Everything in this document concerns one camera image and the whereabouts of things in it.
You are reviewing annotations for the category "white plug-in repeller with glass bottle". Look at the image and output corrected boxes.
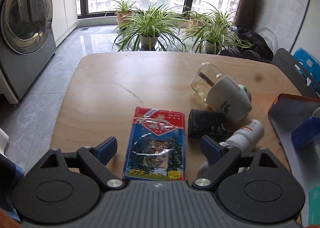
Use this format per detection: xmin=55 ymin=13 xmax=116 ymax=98
xmin=191 ymin=63 xmax=252 ymax=122

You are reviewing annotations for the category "large spider plant white pot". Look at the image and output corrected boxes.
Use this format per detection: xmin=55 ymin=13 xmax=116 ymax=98
xmin=112 ymin=5 xmax=186 ymax=53

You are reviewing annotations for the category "white cabinet with gold handles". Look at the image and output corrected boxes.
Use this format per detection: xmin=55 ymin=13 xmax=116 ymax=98
xmin=46 ymin=0 xmax=78 ymax=48

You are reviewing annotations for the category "rolled brown mat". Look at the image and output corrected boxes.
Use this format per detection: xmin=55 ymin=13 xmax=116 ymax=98
xmin=236 ymin=0 xmax=256 ymax=29

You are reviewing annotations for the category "long teal white box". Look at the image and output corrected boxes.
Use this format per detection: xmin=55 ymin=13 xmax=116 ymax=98
xmin=308 ymin=185 xmax=320 ymax=226

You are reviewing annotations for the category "blue box with picture label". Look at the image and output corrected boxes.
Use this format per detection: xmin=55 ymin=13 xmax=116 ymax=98
xmin=291 ymin=116 xmax=320 ymax=150

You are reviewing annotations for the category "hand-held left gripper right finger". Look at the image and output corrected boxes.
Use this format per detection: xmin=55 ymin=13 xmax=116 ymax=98
xmin=192 ymin=135 xmax=284 ymax=192

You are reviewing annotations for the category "grey wall cable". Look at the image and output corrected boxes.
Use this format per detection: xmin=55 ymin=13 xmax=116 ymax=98
xmin=289 ymin=0 xmax=315 ymax=52

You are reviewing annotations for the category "white fan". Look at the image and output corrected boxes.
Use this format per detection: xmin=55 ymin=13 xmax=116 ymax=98
xmin=257 ymin=27 xmax=278 ymax=52

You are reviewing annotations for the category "blue plastic stool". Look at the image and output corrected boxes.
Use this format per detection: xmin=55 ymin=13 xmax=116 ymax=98
xmin=292 ymin=48 xmax=320 ymax=87

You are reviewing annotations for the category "dark bag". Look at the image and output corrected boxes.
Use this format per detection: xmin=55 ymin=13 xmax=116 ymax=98
xmin=230 ymin=24 xmax=274 ymax=60

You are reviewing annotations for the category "grey front-load washing machine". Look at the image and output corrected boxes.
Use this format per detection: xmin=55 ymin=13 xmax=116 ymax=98
xmin=0 ymin=0 xmax=57 ymax=101

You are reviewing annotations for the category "blue red playing card pack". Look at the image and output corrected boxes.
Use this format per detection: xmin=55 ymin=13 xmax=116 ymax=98
xmin=122 ymin=106 xmax=188 ymax=181

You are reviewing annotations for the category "white pill bottle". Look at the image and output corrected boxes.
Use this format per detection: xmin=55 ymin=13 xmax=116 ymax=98
xmin=224 ymin=119 xmax=265 ymax=154

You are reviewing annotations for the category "spider plant in white pot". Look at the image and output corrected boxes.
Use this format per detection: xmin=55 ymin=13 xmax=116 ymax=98
xmin=182 ymin=3 xmax=253 ymax=55

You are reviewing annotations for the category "spider plant in terracotta pot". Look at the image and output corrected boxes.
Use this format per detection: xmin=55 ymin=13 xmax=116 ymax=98
xmin=184 ymin=10 xmax=202 ymax=29
xmin=105 ymin=0 xmax=141 ymax=27

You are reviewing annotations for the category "black dumbbell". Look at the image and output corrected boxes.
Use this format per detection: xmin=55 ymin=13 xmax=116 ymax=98
xmin=239 ymin=51 xmax=262 ymax=62
xmin=219 ymin=48 xmax=241 ymax=57

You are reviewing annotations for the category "grey wood-grain lap board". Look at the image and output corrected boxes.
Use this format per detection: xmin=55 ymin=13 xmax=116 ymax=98
xmin=271 ymin=48 xmax=320 ymax=99

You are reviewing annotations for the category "orange cardboard box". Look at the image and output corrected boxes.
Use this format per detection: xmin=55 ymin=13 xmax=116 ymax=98
xmin=267 ymin=93 xmax=320 ymax=226

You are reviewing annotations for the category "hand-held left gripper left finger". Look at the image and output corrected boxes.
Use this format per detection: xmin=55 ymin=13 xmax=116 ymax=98
xmin=32 ymin=137 xmax=127 ymax=192

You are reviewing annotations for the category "black power adapter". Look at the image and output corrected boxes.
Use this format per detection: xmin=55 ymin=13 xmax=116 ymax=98
xmin=188 ymin=109 xmax=228 ymax=141

